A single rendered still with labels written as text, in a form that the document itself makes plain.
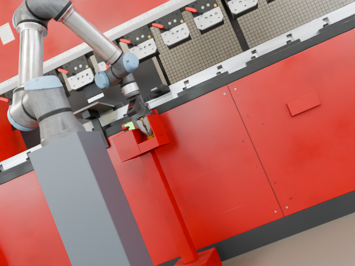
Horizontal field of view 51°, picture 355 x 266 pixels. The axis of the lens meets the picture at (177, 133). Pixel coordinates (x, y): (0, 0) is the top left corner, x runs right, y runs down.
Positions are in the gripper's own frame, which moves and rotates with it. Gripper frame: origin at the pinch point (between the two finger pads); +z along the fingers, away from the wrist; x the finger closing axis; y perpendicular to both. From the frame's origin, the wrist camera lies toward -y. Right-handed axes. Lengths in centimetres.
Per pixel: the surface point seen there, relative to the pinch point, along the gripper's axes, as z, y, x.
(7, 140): -38, 64, 125
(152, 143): 4.7, -6.8, -2.5
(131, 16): -65, 43, -4
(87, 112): -22.9, 11.7, 30.2
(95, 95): -33, 38, 34
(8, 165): -18, 24, 99
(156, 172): 17.8, -2.9, 3.6
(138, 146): 3.5, -6.7, 4.7
